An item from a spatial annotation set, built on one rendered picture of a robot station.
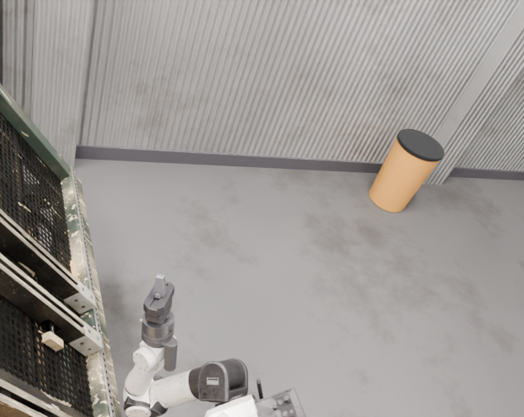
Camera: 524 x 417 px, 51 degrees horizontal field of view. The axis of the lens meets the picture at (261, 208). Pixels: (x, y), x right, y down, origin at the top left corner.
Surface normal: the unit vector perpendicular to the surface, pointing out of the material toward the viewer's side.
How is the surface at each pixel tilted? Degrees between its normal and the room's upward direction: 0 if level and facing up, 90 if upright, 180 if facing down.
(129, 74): 90
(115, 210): 0
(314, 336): 0
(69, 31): 90
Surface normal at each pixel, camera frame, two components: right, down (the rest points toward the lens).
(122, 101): 0.29, 0.70
